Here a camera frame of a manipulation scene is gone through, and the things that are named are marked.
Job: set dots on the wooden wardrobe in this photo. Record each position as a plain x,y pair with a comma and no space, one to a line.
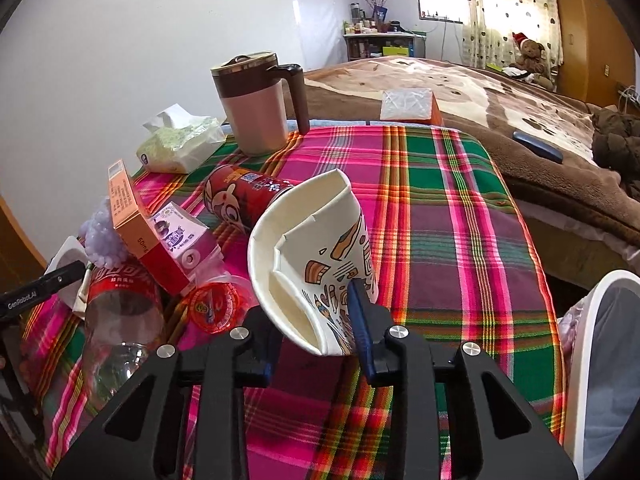
585,20

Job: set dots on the pink green plaid tablecloth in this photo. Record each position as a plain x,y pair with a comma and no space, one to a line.
425,210

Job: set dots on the patterned white paper cup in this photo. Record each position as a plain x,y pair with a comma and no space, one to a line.
300,240

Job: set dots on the white round trash bin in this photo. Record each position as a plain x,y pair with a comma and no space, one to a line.
595,360

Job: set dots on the brown padded jacket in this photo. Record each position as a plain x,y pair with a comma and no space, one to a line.
615,140

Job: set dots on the group of bottles on desk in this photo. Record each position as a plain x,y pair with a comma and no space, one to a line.
362,25

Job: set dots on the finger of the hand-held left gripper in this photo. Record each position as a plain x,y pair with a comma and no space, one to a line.
65,273

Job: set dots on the blue glasses case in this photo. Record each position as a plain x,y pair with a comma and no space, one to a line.
537,146

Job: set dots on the spotted beige curtain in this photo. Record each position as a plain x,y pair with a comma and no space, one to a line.
500,0

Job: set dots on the orange tissue box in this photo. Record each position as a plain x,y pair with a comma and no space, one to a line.
405,105

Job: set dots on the brown pink thermos mug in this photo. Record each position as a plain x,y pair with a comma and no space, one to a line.
255,110

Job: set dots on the brown teddy bear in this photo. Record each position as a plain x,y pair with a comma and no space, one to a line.
532,55

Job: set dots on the clear plastic bin liner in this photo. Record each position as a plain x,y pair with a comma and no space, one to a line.
625,360

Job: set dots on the orange cardboard box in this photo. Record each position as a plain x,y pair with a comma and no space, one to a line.
132,215

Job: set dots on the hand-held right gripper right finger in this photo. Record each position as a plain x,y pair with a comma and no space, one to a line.
362,330

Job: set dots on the white purple milk carton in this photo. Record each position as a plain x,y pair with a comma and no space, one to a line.
180,235

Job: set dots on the white paper wrapper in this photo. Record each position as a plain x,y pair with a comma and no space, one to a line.
70,250

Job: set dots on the purple fluffy cloth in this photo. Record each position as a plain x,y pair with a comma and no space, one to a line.
100,240

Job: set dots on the red lid plastic cup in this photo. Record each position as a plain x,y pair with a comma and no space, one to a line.
210,305

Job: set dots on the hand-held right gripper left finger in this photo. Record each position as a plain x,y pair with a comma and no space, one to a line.
262,370

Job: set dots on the soft tissue pack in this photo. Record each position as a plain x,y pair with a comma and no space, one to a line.
175,147

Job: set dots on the red cartoon noodle cup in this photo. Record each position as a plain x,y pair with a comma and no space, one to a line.
235,190

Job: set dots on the brown paw print blanket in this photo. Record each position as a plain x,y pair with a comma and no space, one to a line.
500,110

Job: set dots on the clear plastic bottle red label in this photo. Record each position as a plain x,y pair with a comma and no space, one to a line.
120,320

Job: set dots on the bed mattress with sheet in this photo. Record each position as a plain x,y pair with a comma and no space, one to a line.
560,245

